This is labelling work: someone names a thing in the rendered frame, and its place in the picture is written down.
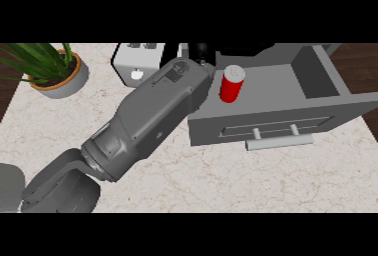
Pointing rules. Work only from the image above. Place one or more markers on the white toaster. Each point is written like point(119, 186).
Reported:
point(141, 63)

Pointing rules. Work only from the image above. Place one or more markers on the grey open drawer box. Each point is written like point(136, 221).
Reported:
point(275, 86)

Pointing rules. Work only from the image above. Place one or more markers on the red can with pale lid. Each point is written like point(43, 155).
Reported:
point(231, 87)

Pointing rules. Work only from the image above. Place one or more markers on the grey drawer front panel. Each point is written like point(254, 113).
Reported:
point(275, 120)

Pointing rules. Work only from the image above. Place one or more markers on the green leafy plant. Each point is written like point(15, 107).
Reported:
point(37, 60)

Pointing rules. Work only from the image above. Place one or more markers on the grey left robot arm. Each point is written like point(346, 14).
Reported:
point(153, 106)

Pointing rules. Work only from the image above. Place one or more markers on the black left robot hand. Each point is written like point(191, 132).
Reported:
point(201, 51)

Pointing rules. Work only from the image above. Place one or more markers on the grey pot with orange rim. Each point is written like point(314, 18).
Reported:
point(67, 85)

